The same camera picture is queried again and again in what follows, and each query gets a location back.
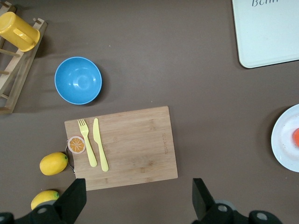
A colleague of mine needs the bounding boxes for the blue bowl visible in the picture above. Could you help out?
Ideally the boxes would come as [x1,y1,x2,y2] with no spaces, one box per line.
[54,56,103,105]

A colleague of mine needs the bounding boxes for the wooden cutting board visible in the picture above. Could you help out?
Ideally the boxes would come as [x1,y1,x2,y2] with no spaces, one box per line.
[64,106,179,191]

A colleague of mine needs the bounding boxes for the orange mandarin fruit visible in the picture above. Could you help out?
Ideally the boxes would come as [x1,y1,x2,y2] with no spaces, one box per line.
[292,127,299,147]

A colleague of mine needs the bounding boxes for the wooden mug rack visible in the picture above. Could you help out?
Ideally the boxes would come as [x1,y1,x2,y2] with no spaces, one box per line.
[0,1,48,115]

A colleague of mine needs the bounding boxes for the yellow plastic knife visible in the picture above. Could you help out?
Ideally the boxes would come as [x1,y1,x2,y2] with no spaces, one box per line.
[93,118,110,173]

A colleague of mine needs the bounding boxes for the yellow plastic fork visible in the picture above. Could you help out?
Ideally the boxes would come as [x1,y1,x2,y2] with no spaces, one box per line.
[77,119,98,168]

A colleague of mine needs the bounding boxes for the yellow lemon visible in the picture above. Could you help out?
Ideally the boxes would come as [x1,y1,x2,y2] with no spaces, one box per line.
[30,190,60,210]
[39,152,69,176]

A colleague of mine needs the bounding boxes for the white round plate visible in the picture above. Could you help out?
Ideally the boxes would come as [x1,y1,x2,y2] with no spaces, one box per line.
[271,104,299,173]

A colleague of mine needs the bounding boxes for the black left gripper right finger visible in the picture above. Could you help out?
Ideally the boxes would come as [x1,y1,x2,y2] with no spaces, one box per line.
[191,178,284,224]

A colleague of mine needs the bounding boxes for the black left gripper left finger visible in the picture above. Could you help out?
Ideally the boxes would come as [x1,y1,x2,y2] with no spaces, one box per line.
[0,178,87,224]

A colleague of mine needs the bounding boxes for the yellow mug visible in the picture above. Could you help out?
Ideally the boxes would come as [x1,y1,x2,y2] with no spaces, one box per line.
[0,12,41,52]

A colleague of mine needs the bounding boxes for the cream bear print tray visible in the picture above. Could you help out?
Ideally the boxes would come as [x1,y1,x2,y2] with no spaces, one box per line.
[231,0,299,69]

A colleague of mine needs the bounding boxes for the round orange slice tag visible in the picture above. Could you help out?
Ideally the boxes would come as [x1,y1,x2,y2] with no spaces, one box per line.
[67,135,86,155]

